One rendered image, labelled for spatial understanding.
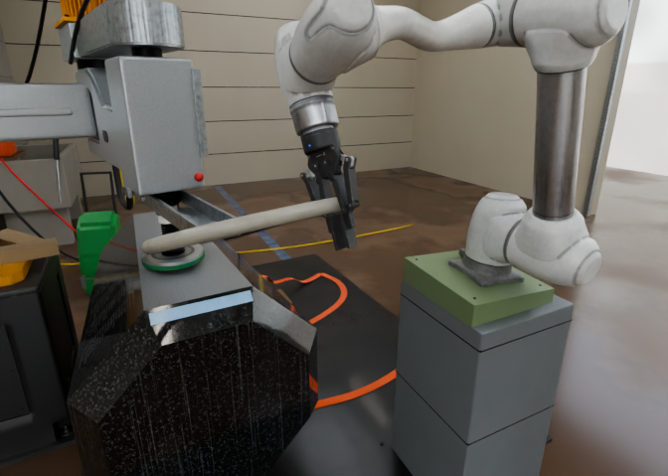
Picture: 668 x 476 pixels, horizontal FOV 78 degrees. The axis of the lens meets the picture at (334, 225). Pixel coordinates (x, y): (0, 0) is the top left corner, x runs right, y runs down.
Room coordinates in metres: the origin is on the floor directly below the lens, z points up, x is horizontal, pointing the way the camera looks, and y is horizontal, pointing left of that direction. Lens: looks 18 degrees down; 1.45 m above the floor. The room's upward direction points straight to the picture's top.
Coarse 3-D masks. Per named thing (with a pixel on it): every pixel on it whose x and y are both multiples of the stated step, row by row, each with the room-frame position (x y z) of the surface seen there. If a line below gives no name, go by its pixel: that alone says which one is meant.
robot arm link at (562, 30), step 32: (544, 0) 0.96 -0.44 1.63; (576, 0) 0.90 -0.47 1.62; (608, 0) 0.87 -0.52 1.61; (544, 32) 0.95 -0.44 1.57; (576, 32) 0.90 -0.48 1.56; (608, 32) 0.89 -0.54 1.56; (544, 64) 0.97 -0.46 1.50; (576, 64) 0.94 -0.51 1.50; (544, 96) 0.99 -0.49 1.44; (576, 96) 0.96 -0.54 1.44; (544, 128) 1.00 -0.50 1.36; (576, 128) 0.98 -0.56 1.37; (544, 160) 1.01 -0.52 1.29; (576, 160) 1.00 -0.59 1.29; (544, 192) 1.02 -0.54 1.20; (544, 224) 1.02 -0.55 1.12; (576, 224) 1.01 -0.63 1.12; (512, 256) 1.11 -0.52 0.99; (544, 256) 1.02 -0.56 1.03; (576, 256) 0.97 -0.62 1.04
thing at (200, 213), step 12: (132, 192) 1.53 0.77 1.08; (156, 204) 1.31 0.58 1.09; (192, 204) 1.36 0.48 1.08; (204, 204) 1.27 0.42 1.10; (168, 216) 1.22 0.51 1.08; (180, 216) 1.13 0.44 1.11; (192, 216) 1.26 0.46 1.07; (204, 216) 1.26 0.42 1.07; (216, 216) 1.20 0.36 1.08; (228, 216) 1.14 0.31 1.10; (180, 228) 1.14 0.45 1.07
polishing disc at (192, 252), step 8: (192, 248) 1.45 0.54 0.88; (200, 248) 1.45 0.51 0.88; (144, 256) 1.37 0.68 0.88; (152, 256) 1.37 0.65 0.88; (160, 256) 1.37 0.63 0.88; (168, 256) 1.37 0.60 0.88; (176, 256) 1.37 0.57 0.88; (184, 256) 1.37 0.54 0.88; (192, 256) 1.37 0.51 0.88; (200, 256) 1.40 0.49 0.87; (152, 264) 1.32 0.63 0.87; (160, 264) 1.31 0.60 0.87; (168, 264) 1.31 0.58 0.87; (176, 264) 1.32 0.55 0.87
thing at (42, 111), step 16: (0, 96) 1.63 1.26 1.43; (16, 96) 1.66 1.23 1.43; (32, 96) 1.69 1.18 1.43; (48, 96) 1.72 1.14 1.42; (64, 96) 1.75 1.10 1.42; (80, 96) 1.79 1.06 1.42; (0, 112) 1.62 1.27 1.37; (16, 112) 1.65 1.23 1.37; (32, 112) 1.68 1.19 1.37; (48, 112) 1.71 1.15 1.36; (64, 112) 1.74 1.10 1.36; (80, 112) 1.78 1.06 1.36; (0, 128) 1.62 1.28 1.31; (16, 128) 1.65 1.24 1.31; (32, 128) 1.68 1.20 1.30; (48, 128) 1.71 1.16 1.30; (64, 128) 1.74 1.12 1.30; (80, 128) 1.77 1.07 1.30
